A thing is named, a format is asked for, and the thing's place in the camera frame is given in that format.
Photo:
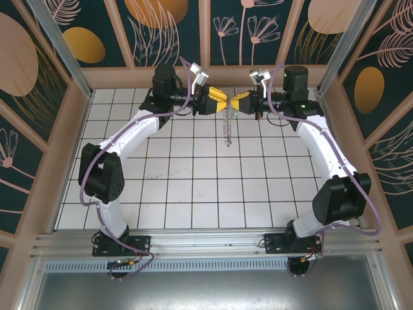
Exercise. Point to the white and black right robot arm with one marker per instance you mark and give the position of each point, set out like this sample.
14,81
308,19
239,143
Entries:
319,151

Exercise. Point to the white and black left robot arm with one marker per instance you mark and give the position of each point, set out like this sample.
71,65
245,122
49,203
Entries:
129,139

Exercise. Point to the grey metal sheet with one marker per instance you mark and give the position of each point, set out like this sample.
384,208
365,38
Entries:
206,290

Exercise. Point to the aluminium frame post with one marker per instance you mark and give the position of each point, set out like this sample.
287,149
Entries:
64,48
342,45

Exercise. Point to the aluminium side rail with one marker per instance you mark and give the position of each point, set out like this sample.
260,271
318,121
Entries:
329,145

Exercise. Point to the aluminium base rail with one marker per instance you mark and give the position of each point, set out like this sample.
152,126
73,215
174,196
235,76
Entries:
206,240

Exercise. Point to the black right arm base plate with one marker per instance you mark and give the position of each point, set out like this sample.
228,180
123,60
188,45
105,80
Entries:
274,243

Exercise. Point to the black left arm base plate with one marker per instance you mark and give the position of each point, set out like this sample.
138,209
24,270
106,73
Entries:
142,245

